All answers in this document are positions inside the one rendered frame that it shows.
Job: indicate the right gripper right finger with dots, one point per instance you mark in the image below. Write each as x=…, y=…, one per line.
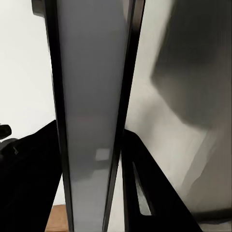
x=168, y=212

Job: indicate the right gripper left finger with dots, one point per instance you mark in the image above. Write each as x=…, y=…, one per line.
x=28, y=188

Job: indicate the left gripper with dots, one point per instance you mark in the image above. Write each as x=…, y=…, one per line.
x=11, y=153

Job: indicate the hardback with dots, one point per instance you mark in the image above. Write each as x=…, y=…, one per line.
x=92, y=46

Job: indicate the sliding door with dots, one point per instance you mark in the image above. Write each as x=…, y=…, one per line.
x=57, y=221

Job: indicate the bed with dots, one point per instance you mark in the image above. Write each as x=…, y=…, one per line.
x=181, y=107

